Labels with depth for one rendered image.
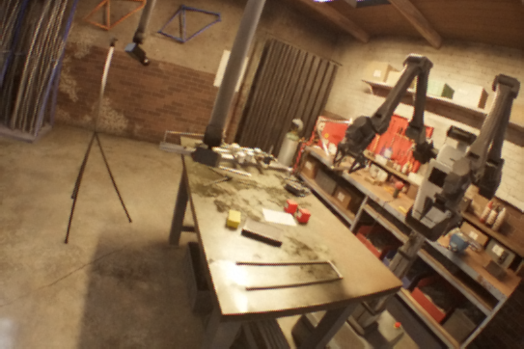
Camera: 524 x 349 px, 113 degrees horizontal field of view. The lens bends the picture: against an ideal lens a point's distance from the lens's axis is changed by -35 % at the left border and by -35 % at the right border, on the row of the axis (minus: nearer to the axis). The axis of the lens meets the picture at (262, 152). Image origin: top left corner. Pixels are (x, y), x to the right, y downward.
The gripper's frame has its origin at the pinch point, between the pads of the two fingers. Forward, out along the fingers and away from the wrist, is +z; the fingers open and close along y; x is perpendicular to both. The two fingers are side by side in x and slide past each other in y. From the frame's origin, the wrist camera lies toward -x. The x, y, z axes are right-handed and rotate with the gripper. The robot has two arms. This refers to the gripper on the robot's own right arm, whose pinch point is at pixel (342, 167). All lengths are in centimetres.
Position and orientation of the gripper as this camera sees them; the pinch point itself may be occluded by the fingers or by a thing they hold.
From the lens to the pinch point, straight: 109.1
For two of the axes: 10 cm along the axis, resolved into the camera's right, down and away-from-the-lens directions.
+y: 4.4, 3.7, -8.2
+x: 5.8, 5.8, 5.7
